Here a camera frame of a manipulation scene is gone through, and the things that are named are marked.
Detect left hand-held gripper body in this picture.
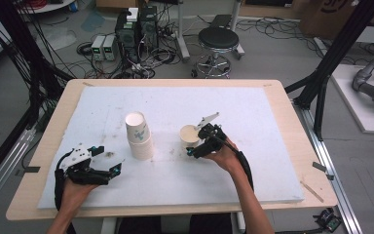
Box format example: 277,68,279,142
58,143,109,186

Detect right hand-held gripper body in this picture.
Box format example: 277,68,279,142
194,111,228,156

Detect white paper cup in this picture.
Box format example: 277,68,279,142
179,124,203,149

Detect stack of nested paper cups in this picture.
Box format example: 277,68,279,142
125,111,155,161

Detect person's right hand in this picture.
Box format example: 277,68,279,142
204,137,244,175

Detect person's left hand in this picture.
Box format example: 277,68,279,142
60,178,99,211

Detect white foam mat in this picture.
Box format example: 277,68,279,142
37,85,306,210

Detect black tape strip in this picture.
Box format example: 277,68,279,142
312,161,335,181
15,166,42,177

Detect white table leg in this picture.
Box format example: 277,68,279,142
99,216,117,234

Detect person's dark trousers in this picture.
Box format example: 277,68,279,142
116,214,235,234

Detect wooden table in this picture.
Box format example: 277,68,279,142
5,78,339,222

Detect black round stool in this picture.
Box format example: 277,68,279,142
191,26,242,80

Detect grey metal stand leg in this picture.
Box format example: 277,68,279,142
174,0,192,63
229,0,245,60

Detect grey power supply unit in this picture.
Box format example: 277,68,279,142
91,34,106,61
102,34,119,61

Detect thin wooden stick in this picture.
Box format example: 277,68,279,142
299,180,325,204

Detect black computer tower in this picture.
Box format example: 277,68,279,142
115,11,141,63
139,5,160,51

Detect small white box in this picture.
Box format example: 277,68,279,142
126,7,140,23

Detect small circuit board device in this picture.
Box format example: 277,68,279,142
313,208,343,234

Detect white platform board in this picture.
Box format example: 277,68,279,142
330,63,374,136

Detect white round table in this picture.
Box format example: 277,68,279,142
19,0,76,15

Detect brown cardboard box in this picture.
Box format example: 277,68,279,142
299,0,374,41

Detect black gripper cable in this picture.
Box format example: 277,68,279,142
54,151,68,212
219,136,255,192

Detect aluminium rail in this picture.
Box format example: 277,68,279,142
292,99,363,234
0,127,37,216

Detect tangle of floor cables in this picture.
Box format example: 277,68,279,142
75,30,183,80

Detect black metal frame post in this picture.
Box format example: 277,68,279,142
0,0,66,110
284,0,374,141

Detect loose black floor cables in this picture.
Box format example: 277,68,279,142
236,16,326,60

